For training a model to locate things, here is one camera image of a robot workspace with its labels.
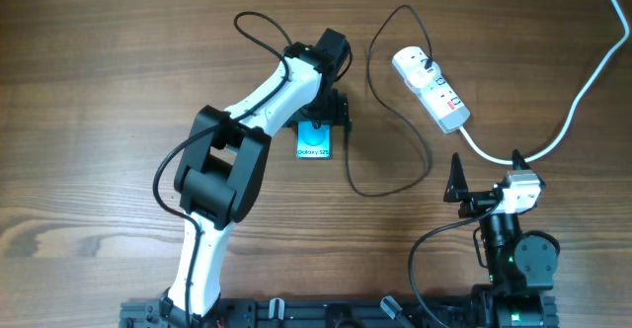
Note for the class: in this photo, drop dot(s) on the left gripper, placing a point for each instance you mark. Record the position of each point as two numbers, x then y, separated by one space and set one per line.
336 112

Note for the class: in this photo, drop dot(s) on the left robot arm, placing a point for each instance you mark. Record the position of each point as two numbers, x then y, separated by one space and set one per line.
224 160

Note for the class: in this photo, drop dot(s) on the white charger plug adapter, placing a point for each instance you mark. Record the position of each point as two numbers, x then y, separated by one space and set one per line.
420 78

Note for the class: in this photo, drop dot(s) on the black mounting rail base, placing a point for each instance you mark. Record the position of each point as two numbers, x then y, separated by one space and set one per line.
453 311

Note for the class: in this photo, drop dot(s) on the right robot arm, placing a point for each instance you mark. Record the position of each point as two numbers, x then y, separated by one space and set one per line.
521 264

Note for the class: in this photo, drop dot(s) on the smartphone with cyan screen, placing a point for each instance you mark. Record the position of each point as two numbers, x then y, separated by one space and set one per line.
312 142

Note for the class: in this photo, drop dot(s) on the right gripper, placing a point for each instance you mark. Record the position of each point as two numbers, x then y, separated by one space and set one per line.
477 202

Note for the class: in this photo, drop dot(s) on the white power strip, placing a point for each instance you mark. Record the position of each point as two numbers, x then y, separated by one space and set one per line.
439 99

